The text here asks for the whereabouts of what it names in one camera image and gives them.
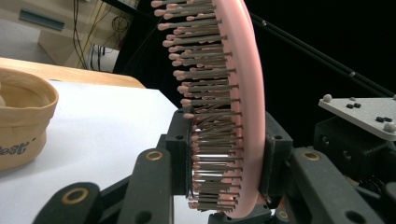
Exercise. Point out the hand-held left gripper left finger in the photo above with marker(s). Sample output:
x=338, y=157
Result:
x=179, y=149

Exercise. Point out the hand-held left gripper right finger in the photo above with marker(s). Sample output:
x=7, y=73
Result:
x=277, y=155

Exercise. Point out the pink hairbrush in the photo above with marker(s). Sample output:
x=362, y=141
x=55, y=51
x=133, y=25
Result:
x=214, y=93

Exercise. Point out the white table board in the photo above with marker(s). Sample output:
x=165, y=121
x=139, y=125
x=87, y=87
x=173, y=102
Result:
x=102, y=130

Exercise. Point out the wooden table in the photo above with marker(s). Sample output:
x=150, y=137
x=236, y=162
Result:
x=77, y=76

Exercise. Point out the black curtain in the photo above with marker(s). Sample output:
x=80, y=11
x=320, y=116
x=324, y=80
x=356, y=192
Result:
x=311, y=25

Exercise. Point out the black frame leg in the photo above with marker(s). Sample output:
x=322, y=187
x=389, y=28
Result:
x=330, y=60

